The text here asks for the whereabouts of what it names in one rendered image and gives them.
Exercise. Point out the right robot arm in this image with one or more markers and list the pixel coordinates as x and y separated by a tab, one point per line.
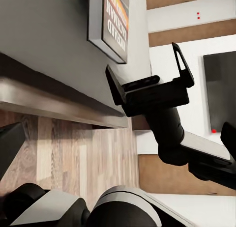
207	160

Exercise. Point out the hardback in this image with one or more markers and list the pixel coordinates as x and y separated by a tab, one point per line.
107	28

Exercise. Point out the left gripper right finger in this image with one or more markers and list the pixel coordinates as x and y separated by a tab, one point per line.
228	137

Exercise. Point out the bed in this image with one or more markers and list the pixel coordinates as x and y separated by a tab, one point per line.
47	67

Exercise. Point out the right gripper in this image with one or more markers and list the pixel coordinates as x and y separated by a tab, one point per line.
158	103

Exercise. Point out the wall mounted tv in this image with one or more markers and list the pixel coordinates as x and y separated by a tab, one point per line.
220	73

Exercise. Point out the bench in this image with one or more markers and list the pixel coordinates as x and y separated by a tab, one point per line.
139	123

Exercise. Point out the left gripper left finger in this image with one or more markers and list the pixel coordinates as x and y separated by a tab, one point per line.
12	137

